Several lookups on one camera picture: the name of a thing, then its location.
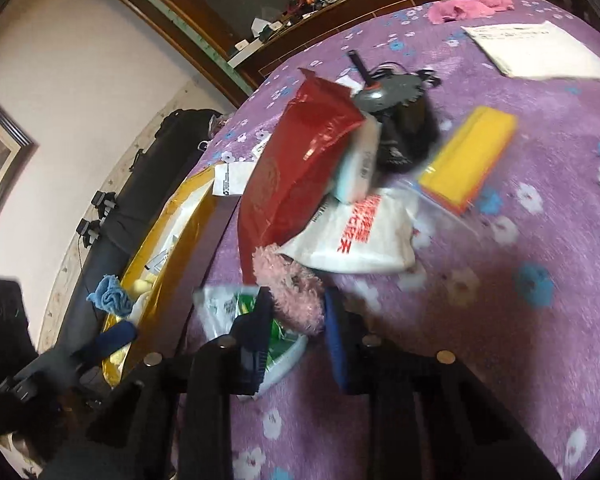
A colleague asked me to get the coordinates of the black sofa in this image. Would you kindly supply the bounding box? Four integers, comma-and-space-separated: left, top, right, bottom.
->
45, 107, 226, 361

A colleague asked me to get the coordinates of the black device with cables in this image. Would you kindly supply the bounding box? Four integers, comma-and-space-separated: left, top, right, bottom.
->
347, 50, 441, 173

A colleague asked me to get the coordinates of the pink fuzzy sock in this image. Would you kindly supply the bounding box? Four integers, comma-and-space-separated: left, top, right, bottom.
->
252, 245, 327, 336

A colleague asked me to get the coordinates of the pink cloth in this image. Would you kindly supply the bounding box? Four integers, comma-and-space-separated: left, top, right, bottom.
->
426, 0, 515, 25

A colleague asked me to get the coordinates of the blue cloth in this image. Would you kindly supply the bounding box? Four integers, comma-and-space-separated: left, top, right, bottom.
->
86, 274, 135, 318

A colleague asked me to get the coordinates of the wooden cabinet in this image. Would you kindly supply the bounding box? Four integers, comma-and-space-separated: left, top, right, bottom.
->
82, 0, 481, 106

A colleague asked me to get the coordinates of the yellow cloth pack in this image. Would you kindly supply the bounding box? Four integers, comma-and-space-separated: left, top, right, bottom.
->
417, 106, 518, 216

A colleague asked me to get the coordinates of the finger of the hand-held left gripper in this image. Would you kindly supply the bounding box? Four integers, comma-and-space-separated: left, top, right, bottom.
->
55, 320, 138, 391

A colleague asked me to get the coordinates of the black clamp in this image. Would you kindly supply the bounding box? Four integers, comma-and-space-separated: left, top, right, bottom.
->
76, 219, 103, 248
91, 190, 118, 216

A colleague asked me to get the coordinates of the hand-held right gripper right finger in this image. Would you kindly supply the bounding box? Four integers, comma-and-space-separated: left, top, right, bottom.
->
324, 287, 561, 480

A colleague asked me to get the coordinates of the yellow cardboard box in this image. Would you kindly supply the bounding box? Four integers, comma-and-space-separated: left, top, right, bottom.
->
97, 165, 241, 391

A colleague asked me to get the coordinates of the white paper label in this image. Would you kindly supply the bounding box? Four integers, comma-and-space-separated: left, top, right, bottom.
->
212, 162, 258, 197

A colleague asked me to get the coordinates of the white flat box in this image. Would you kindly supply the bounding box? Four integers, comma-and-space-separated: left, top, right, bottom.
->
227, 40, 266, 68

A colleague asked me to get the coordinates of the purple floral blanket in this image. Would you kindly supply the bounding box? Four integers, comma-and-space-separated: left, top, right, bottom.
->
177, 0, 600, 480

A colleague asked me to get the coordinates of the green and white packet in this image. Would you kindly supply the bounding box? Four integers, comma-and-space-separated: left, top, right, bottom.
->
194, 285, 308, 396

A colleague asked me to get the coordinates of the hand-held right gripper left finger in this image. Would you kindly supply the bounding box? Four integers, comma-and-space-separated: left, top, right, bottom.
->
45, 287, 276, 480

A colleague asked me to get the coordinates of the white bag with red print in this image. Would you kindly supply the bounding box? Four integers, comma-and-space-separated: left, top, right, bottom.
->
280, 190, 421, 275

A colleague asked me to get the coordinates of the light blue tissue pack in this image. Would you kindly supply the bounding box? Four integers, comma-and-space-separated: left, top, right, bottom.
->
332, 120, 381, 203

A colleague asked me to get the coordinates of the red plastic bag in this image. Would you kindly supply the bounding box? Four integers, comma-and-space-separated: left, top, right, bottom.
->
237, 67, 366, 286

